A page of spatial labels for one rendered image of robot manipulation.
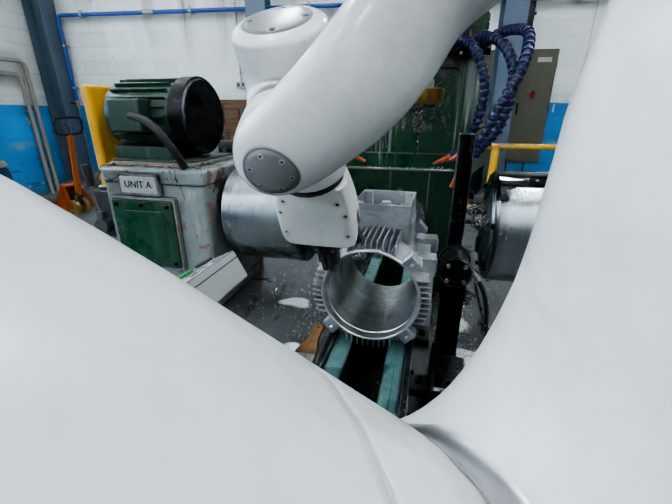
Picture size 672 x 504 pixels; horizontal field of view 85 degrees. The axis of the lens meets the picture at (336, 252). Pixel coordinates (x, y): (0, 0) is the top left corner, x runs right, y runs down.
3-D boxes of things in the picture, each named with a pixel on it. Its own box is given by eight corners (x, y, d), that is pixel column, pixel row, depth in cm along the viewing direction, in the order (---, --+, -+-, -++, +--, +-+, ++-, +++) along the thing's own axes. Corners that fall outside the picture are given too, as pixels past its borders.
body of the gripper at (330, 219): (257, 185, 41) (281, 249, 50) (347, 190, 39) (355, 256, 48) (278, 146, 46) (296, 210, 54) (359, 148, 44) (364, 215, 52)
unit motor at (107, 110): (150, 222, 121) (124, 80, 106) (242, 230, 114) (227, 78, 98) (82, 249, 98) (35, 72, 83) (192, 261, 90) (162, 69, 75)
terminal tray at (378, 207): (362, 223, 75) (363, 188, 73) (415, 228, 73) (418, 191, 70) (348, 243, 65) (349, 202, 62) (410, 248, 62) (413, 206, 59)
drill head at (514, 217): (442, 253, 104) (452, 162, 95) (608, 267, 94) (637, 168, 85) (444, 293, 81) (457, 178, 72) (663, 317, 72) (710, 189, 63)
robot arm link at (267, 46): (339, 179, 37) (347, 127, 43) (319, 37, 27) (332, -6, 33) (259, 181, 38) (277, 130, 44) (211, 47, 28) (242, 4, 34)
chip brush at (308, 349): (310, 325, 90) (310, 322, 90) (329, 328, 89) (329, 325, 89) (277, 381, 71) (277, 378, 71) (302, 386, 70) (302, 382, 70)
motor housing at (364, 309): (342, 288, 82) (342, 204, 75) (430, 299, 77) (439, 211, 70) (313, 339, 64) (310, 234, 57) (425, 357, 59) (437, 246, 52)
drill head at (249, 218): (228, 234, 119) (219, 154, 110) (338, 244, 110) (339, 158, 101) (179, 264, 96) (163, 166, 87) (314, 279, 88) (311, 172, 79)
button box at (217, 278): (217, 289, 63) (200, 262, 62) (249, 275, 60) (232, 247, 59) (146, 348, 48) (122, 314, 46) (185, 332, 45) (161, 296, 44)
